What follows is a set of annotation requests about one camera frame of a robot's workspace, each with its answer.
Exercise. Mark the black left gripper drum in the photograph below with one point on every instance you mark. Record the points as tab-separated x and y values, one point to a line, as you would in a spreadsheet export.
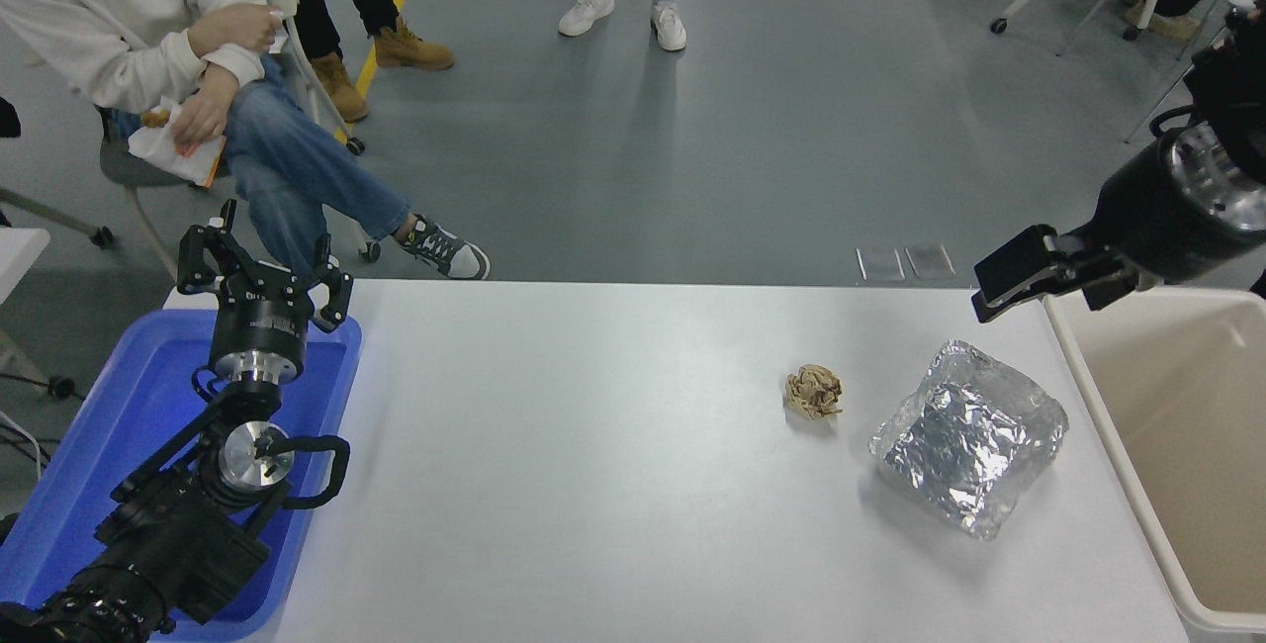
259	321

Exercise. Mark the silver floor plate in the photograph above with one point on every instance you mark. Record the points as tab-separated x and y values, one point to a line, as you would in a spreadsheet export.
930	261
880	264

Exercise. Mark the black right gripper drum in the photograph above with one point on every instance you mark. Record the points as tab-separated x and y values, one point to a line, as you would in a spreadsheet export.
1157	228

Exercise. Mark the crumpled tan paper ball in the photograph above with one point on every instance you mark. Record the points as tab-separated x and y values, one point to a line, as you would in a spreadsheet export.
813	391

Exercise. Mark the white printed food wrapper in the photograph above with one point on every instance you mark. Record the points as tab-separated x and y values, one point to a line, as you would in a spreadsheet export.
173	158

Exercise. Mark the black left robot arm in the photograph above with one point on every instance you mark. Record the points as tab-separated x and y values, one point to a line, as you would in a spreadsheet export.
178	534

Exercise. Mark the person's right hand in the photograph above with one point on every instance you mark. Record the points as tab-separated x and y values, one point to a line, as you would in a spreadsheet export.
237	25

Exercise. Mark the black rounded object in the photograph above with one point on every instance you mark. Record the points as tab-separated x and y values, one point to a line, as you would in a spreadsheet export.
8	117

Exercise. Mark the brown fried food piece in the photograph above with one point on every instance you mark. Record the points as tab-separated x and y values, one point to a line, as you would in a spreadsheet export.
156	117

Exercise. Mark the person's left hand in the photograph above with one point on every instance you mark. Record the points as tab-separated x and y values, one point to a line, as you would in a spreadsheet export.
208	109

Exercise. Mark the crinkled silver foil tray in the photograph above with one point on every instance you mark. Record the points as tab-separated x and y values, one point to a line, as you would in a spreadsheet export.
964	445

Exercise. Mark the large pale plastic bin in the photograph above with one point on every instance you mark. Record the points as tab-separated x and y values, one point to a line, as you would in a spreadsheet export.
1187	406

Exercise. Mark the small white table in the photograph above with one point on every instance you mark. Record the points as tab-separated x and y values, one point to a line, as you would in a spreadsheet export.
18	257

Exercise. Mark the grey bar with black caster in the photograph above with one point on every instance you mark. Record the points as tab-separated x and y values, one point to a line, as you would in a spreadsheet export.
102	239

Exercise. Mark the grey chair with white frame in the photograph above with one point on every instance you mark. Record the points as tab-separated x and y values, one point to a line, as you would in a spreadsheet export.
114	163

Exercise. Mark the blue plastic tray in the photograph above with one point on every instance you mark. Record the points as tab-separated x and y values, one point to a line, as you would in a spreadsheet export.
109	425

